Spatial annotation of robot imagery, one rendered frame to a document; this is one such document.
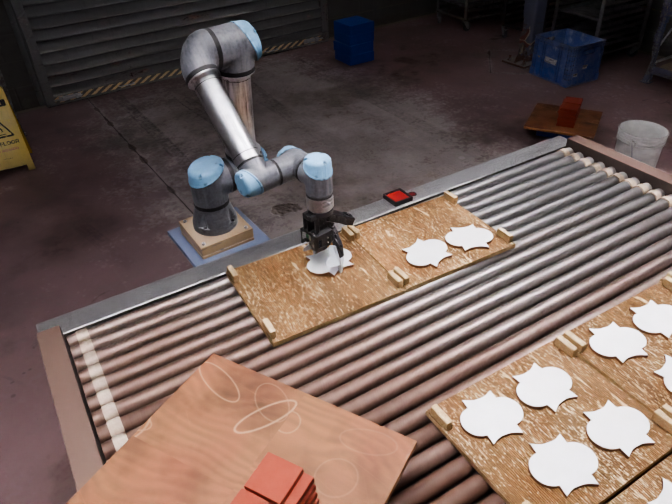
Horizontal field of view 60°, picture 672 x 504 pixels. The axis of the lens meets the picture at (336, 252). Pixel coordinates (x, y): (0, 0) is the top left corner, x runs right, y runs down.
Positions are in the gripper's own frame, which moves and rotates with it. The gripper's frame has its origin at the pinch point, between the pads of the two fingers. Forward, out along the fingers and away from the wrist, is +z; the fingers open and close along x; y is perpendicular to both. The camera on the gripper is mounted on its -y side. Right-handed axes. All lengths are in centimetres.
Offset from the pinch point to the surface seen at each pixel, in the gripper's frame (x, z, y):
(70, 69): -452, 65, -75
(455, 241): 19.9, -0.2, -34.4
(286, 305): 6.0, 0.8, 21.0
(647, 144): -15, 62, -272
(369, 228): -5.1, 0.8, -21.7
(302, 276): -0.9, 0.8, 9.7
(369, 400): 44, 3, 26
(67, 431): 7, -1, 82
